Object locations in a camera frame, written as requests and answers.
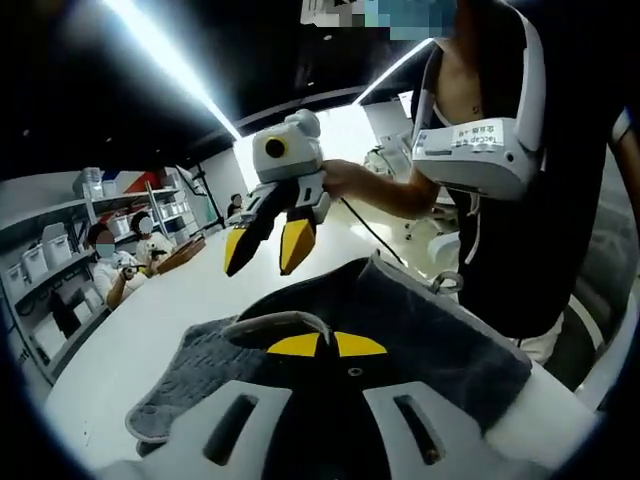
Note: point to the grey towel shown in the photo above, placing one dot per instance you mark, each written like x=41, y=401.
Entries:
x=425, y=340

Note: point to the person's right hand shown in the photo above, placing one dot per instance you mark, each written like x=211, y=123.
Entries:
x=350, y=180

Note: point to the brown wooden tray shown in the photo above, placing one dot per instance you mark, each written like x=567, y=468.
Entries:
x=182, y=254

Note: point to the black tripod stand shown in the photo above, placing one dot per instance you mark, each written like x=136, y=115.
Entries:
x=204, y=192

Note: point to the person's light trousers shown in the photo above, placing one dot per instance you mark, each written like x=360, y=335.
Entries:
x=540, y=345

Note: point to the short ceiling light strip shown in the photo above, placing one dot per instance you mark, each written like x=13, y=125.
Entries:
x=395, y=70

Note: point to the white office chair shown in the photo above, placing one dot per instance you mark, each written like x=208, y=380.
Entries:
x=445, y=246

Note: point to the long ceiling light strip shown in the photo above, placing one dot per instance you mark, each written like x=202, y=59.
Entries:
x=175, y=65

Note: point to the white chest-worn device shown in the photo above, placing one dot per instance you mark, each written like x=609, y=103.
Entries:
x=470, y=160

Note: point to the grey metal shelf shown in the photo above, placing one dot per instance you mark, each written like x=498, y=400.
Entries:
x=60, y=280

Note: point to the group of white storage bins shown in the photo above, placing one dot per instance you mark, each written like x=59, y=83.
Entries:
x=55, y=245

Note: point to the operator in black shirt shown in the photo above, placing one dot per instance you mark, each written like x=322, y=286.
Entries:
x=525, y=250

